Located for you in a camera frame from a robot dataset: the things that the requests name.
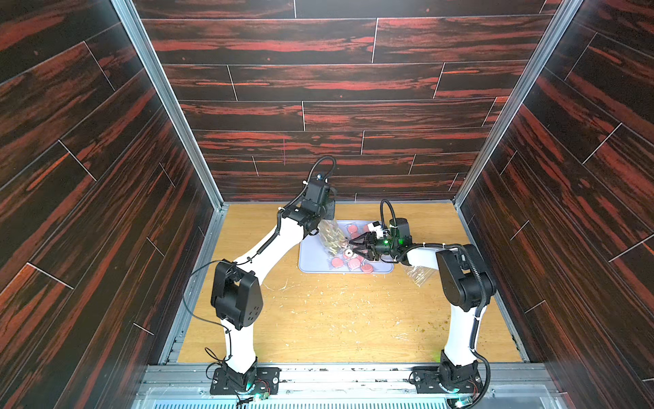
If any ziploc bag with yellow cookies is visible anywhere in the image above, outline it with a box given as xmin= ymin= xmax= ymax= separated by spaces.
xmin=318 ymin=220 xmax=348 ymax=256

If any aluminium corner profile left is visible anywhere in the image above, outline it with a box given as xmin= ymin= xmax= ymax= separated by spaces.
xmin=110 ymin=0 xmax=226 ymax=210

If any pink wrapped cookie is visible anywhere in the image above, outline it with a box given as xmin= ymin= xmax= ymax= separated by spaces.
xmin=330 ymin=257 xmax=345 ymax=269
xmin=347 ymin=258 xmax=361 ymax=271
xmin=360 ymin=263 xmax=374 ymax=274
xmin=347 ymin=224 xmax=359 ymax=237

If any aluminium corner profile right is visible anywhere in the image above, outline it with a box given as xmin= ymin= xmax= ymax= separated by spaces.
xmin=452 ymin=0 xmax=584 ymax=208

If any aluminium corner profile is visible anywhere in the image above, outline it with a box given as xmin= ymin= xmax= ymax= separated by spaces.
xmin=452 ymin=0 xmax=584 ymax=208
xmin=110 ymin=0 xmax=226 ymax=210

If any lavender plastic tray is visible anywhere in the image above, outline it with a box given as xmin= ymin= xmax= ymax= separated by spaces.
xmin=298 ymin=220 xmax=393 ymax=274

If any ziploc bag with pink cookies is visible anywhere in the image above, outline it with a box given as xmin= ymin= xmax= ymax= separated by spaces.
xmin=405 ymin=266 xmax=438 ymax=287

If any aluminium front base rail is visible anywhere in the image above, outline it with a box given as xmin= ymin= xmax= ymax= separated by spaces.
xmin=132 ymin=363 xmax=565 ymax=408

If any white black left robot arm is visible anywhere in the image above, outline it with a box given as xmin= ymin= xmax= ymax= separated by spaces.
xmin=211 ymin=175 xmax=335 ymax=374

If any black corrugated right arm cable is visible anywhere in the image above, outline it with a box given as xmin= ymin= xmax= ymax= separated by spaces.
xmin=379 ymin=198 xmax=492 ymax=409

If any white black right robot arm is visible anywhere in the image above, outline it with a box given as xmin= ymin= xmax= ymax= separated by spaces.
xmin=349 ymin=218 xmax=497 ymax=369

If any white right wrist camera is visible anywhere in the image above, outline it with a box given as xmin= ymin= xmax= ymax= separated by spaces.
xmin=366 ymin=221 xmax=385 ymax=239

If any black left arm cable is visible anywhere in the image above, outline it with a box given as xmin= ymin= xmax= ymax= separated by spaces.
xmin=181 ymin=155 xmax=337 ymax=369

